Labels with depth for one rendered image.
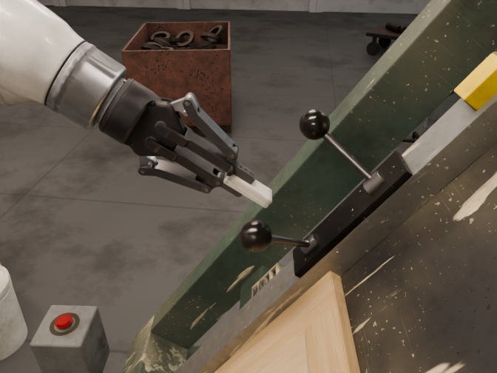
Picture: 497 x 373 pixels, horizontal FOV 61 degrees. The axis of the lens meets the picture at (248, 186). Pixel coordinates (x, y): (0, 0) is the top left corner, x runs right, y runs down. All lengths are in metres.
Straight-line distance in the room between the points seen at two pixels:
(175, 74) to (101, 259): 1.79
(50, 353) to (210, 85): 3.01
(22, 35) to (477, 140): 0.49
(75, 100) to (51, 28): 0.08
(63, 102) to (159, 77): 3.32
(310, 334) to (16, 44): 0.46
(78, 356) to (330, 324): 0.72
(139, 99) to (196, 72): 3.27
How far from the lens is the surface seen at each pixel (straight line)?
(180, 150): 0.55
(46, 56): 0.51
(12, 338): 2.36
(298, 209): 0.80
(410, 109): 0.74
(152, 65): 3.80
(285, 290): 0.59
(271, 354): 0.60
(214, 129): 0.52
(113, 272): 2.62
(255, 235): 0.47
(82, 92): 0.50
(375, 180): 0.52
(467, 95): 0.49
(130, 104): 0.51
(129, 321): 2.34
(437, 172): 0.51
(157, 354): 1.07
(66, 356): 1.12
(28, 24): 0.52
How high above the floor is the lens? 1.74
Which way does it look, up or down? 32 degrees down
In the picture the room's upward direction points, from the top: straight up
